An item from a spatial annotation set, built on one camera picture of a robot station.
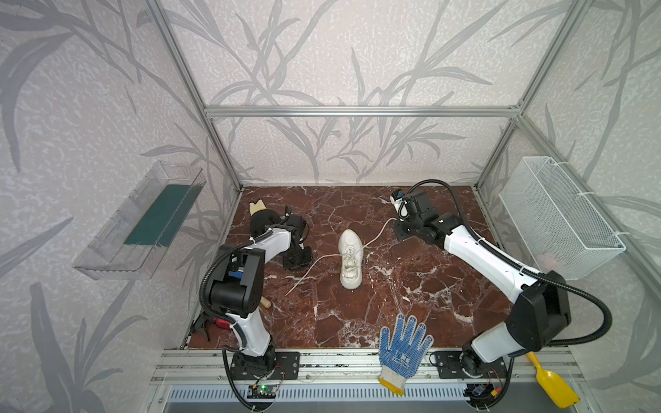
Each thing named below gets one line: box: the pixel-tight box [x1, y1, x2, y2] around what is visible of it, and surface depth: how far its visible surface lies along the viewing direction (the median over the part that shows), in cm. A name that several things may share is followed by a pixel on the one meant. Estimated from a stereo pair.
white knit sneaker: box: [338, 228, 364, 290], surface depth 95 cm
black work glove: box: [248, 198, 282, 237], surface depth 110 cm
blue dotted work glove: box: [377, 313, 434, 396], surface depth 77 cm
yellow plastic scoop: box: [526, 351, 581, 409], surface depth 71 cm
